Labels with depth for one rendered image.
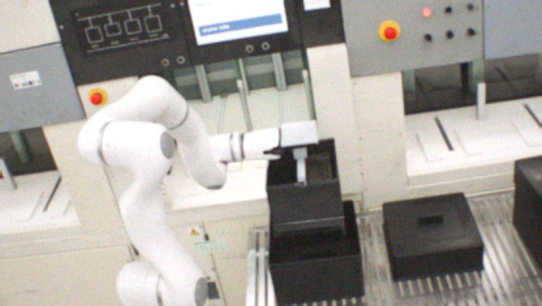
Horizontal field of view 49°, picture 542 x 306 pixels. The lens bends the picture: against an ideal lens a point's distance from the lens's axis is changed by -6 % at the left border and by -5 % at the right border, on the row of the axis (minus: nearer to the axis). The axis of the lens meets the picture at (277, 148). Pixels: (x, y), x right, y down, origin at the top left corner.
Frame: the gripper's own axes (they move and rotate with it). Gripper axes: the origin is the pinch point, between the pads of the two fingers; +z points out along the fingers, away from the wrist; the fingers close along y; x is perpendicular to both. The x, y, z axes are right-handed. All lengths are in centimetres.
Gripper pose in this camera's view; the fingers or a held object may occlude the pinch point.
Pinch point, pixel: (297, 138)
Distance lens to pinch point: 173.0
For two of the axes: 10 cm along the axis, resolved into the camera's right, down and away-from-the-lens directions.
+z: 9.9, -1.3, -0.9
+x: -1.6, -8.5, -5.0
